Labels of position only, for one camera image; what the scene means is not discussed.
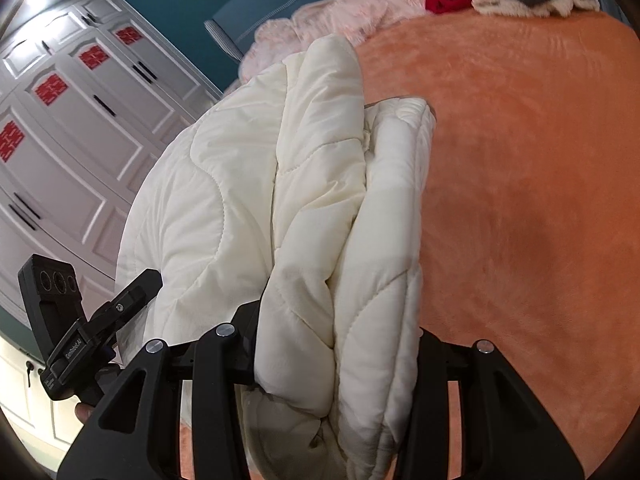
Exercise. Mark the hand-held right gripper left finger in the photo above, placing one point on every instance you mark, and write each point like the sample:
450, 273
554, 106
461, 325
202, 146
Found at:
245, 340

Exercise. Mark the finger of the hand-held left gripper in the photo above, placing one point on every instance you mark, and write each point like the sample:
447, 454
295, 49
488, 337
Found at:
135, 295

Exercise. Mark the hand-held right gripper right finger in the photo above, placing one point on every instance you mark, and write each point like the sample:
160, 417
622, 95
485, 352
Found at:
430, 355

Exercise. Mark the white quilted jacket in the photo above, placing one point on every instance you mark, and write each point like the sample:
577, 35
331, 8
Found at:
310, 210

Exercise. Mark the person's left hand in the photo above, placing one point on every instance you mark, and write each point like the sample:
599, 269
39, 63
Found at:
83, 413

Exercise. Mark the white low cabinet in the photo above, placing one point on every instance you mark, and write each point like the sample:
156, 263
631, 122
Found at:
45, 420

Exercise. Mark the white panelled wardrobe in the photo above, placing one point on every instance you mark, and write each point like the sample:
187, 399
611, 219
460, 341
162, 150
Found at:
125, 125

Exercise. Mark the orange fleece blanket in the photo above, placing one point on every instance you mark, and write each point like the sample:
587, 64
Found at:
525, 185

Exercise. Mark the red paper-cut decal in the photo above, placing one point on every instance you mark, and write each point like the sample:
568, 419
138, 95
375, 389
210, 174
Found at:
91, 56
49, 89
7, 141
127, 35

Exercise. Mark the teal headboard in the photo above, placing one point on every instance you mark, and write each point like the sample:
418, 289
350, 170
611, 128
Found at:
280, 5

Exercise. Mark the pink fluffy blanket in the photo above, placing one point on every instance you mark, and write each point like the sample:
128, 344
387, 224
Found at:
325, 20

